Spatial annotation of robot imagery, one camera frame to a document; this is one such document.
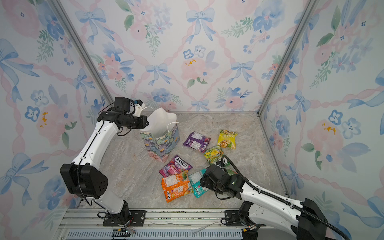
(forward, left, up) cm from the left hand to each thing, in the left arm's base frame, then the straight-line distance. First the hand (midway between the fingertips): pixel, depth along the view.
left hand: (148, 121), depth 82 cm
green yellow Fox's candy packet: (-8, -38, -22) cm, 44 cm away
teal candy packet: (-24, -26, -23) cm, 42 cm away
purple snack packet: (+2, -28, -22) cm, 35 cm away
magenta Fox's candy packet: (-16, -15, -22) cm, 31 cm away
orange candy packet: (-28, -16, -22) cm, 39 cm away
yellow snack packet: (+3, -47, -20) cm, 52 cm away
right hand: (-27, -30, -18) cm, 44 cm away
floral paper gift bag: (-10, -9, +1) cm, 14 cm away
